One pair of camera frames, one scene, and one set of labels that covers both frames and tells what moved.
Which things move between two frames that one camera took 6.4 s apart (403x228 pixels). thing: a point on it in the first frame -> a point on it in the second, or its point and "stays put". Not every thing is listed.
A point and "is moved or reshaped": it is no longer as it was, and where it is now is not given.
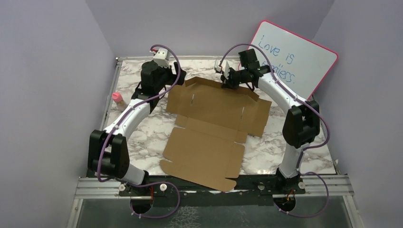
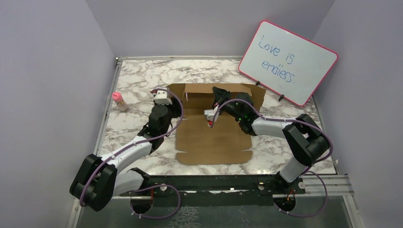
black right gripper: (226, 82) -> (220, 95)
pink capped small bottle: (117, 98) stays put
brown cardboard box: (200, 149) is moved or reshaped
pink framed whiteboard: (300, 65) stays put
